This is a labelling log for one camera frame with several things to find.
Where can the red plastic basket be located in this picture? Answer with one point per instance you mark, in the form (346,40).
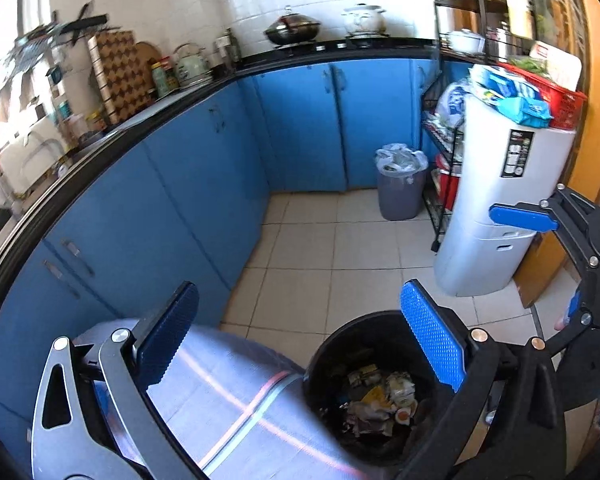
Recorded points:
(565,105)

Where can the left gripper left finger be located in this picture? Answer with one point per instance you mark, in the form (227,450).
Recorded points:
(93,418)

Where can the black wok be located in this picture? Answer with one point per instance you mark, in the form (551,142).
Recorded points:
(292,28)

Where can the white dish rack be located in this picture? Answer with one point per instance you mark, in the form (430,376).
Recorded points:
(27,158)

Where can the green kettle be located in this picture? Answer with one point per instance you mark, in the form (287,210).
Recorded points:
(190,65)

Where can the black metal shelf rack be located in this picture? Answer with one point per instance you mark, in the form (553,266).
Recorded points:
(443,120)

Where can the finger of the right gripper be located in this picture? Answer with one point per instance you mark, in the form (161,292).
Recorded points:
(524,216)

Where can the grey bin with bag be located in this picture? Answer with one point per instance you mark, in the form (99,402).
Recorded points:
(401,175)

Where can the blue kitchen cabinets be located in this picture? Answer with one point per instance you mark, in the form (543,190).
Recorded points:
(317,263)

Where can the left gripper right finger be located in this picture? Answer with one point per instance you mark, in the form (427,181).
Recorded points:
(527,439)

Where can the wooden checkered board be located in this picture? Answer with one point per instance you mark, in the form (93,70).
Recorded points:
(122,73)

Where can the white cooking pot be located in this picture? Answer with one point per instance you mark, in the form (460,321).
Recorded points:
(364,20)

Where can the white appliance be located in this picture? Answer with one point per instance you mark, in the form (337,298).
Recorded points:
(503,163)

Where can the black trash bin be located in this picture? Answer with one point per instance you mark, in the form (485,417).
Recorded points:
(381,410)

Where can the black kitchen countertop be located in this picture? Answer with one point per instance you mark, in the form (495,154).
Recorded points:
(155,105)

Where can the blue checked tablecloth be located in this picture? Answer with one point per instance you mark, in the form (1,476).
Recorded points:
(238,410)

